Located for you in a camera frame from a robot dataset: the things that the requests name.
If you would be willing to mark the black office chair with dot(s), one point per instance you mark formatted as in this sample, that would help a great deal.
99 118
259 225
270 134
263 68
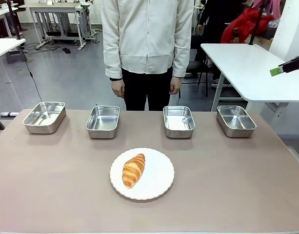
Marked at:
196 65

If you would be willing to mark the white desk with black pole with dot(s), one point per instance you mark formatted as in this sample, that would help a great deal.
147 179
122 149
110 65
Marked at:
3 47

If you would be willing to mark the rectangular steel container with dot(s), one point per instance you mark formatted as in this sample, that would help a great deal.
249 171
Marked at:
44 118
179 121
235 120
103 122

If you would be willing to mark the person in black clothes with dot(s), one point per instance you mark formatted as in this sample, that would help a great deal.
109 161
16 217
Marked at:
212 14

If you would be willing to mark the red jacket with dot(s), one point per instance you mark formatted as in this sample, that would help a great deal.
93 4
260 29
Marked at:
242 25

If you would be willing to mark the person's right hand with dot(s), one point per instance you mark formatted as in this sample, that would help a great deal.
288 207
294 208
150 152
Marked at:
118 88

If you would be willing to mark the person's left hand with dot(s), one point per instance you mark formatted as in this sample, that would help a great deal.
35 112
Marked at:
175 85

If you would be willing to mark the golden croissant bread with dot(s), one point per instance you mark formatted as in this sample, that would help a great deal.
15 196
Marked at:
133 170

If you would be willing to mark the person in white shirt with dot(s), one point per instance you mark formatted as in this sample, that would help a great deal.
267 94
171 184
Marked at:
146 36

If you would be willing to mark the white scalloped plate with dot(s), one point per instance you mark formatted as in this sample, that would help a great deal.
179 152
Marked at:
154 180

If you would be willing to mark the grey workbench on wheels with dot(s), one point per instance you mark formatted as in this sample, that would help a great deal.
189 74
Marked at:
59 14

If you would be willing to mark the black camera pole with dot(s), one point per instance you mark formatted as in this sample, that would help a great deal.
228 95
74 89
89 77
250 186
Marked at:
256 22

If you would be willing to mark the white side table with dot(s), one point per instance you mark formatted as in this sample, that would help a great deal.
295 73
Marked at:
251 70

